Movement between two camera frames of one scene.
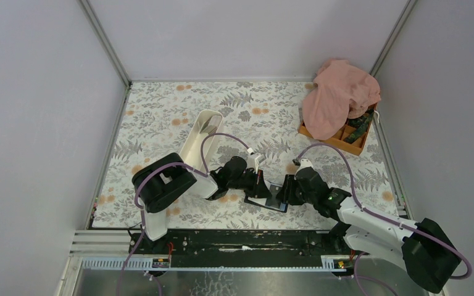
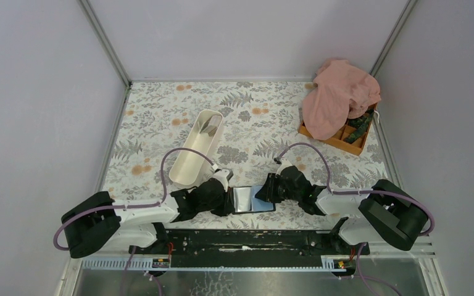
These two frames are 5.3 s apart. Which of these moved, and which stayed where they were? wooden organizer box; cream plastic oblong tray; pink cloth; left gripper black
Moved: left gripper black
Stayed: cream plastic oblong tray; pink cloth; wooden organizer box
